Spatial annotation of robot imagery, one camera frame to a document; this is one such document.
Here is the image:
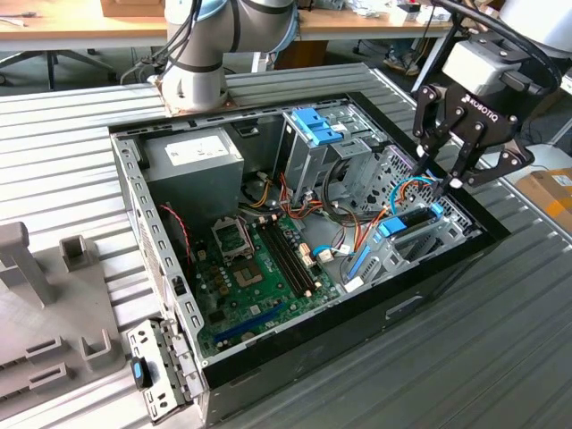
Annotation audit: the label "grey power supply box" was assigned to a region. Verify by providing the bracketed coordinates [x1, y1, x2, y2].
[142, 127, 246, 224]

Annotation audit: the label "black RAM slot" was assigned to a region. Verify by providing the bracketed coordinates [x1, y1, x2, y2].
[258, 222, 299, 299]
[275, 217, 317, 291]
[264, 221, 305, 297]
[270, 219, 311, 295]

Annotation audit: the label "long wooden desk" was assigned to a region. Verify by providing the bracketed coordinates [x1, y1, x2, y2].
[292, 0, 504, 42]

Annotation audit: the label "black tripod pole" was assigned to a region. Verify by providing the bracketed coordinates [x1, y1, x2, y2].
[410, 17, 468, 93]

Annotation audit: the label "grey expansion card retainer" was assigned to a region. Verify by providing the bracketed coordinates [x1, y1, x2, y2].
[127, 315, 210, 425]

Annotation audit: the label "CPU socket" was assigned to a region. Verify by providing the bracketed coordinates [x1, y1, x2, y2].
[231, 259, 265, 291]

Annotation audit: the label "blue drive rail clips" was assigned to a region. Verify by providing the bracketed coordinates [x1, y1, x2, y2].
[289, 106, 344, 147]

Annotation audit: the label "green motherboard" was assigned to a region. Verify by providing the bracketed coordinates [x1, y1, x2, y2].
[191, 209, 345, 358]

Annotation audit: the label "thick black cable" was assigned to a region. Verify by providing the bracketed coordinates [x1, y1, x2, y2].
[322, 158, 358, 220]

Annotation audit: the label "grey plastic parts rack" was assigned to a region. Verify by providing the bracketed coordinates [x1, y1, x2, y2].
[0, 221, 130, 399]

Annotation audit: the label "metal socket cover frame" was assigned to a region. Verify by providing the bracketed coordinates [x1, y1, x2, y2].
[209, 216, 251, 264]

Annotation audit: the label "person's legs with sneakers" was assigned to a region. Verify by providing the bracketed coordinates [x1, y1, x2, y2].
[383, 42, 421, 76]

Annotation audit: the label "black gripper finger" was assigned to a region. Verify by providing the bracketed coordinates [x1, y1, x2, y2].
[435, 126, 535, 196]
[411, 83, 457, 179]

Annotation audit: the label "black open PC case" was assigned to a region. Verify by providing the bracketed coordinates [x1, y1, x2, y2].
[106, 91, 514, 425]

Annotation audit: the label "multicoloured disk power wire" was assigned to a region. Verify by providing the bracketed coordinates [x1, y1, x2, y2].
[397, 176, 448, 205]

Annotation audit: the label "grey optical drive cage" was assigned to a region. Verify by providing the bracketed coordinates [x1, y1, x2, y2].
[273, 103, 386, 205]

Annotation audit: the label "red black twisted wire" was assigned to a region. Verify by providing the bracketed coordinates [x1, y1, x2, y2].
[158, 203, 198, 265]

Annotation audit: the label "blue expansion slot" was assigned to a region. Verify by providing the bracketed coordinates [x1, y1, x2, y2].
[213, 303, 285, 345]

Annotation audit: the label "grey metal disk bay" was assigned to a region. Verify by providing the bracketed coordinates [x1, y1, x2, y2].
[343, 145, 486, 294]

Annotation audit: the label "grey wrist camera housing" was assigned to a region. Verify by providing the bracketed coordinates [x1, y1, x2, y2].
[441, 30, 537, 97]

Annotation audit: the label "small cardboard box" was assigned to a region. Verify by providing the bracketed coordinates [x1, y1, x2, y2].
[516, 167, 572, 233]

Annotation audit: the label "multicoloured power wire bundle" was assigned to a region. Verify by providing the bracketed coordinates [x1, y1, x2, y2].
[236, 172, 390, 269]

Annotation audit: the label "hard disk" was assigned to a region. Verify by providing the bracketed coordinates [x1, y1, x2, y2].
[343, 199, 446, 283]

